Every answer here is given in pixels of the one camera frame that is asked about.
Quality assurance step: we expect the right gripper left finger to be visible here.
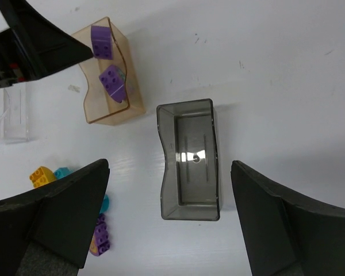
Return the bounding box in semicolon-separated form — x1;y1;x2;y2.
0;159;109;275

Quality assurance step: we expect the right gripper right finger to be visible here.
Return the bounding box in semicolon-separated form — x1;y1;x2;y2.
231;160;345;275

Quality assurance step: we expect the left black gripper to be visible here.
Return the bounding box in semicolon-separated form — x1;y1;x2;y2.
0;1;93;89

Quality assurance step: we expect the purple printed lego piece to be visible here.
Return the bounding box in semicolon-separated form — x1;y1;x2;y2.
89;213;111;256

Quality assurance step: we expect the purple curved lego brick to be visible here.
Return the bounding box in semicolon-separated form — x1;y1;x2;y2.
91;25;113;60

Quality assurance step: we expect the yellow arched lego brick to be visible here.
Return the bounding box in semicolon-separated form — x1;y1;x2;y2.
29;166;56;189

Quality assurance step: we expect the teal lego brick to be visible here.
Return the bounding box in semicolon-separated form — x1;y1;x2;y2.
53;167;73;180

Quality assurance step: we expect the teal frog oval lego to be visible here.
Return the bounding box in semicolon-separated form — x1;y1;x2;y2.
99;194;110;214

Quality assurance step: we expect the orange transparent container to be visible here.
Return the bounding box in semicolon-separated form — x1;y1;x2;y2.
72;17;145;125

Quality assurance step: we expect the clear plastic container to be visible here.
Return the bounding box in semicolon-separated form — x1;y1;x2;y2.
0;84;29;144

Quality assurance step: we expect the smoky grey container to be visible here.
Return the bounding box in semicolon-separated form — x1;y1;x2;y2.
156;98;221;221

